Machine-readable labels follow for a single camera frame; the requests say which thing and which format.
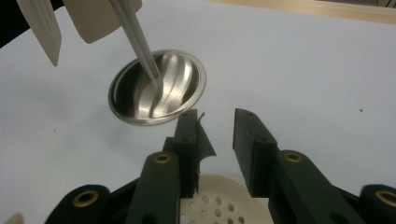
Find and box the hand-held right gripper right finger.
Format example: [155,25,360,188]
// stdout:
[233,107,368,224]

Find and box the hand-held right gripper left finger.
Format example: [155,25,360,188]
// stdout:
[124,108,217,224]

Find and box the beige perforated skimmer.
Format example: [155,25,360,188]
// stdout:
[179,173,275,224]

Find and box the beige solid spatula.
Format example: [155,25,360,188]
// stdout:
[62,0,143,45]

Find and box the light wooden board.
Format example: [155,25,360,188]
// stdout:
[202,0,396,25]

